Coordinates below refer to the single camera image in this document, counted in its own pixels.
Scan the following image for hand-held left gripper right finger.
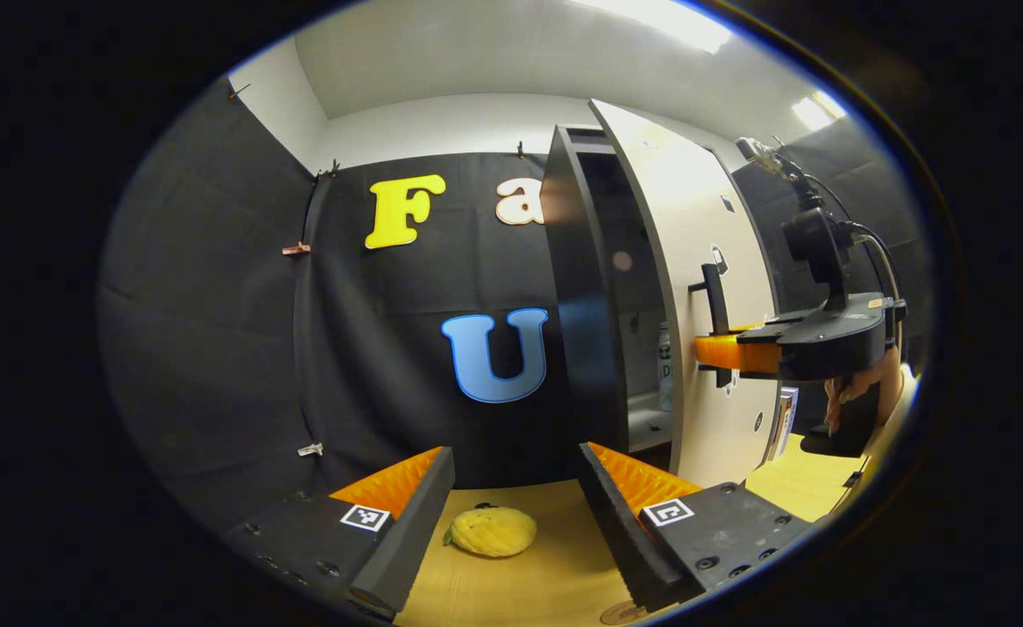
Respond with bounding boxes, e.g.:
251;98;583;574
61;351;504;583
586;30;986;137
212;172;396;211
577;442;817;612

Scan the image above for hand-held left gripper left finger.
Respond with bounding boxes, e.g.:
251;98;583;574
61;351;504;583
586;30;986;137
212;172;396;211
224;447;456;621

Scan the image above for black door handle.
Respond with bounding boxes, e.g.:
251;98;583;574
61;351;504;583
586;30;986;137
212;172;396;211
688;263;734;388

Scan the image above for white bottle green cap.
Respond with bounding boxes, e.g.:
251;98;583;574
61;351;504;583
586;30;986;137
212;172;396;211
656;322;675;412

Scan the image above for round brown coaster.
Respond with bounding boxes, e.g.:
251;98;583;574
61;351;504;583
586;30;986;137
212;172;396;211
599;599;651;626

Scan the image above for beige cabinet door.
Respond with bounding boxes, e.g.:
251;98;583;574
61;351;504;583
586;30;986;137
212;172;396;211
588;98;782;489

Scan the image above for dark grey cabinet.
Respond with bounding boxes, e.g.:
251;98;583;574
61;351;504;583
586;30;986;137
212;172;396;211
539;124;677;475

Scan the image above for grey cabinet shelf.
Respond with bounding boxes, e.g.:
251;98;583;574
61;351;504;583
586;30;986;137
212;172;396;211
629;392;675;454

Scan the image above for yellow toy fruit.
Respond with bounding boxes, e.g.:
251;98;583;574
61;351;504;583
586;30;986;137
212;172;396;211
443;505;539;559

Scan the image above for white striped booklet stack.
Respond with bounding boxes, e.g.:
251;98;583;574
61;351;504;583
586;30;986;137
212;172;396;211
768;386;799;462

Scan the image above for small ceiling light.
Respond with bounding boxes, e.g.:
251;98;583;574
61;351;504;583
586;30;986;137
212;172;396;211
790;90;849;131

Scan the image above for black backdrop cloth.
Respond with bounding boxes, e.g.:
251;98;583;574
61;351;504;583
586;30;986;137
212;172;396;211
98;77;934;532

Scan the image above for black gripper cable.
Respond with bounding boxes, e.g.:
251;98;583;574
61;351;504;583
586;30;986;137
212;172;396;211
807;174;904;301

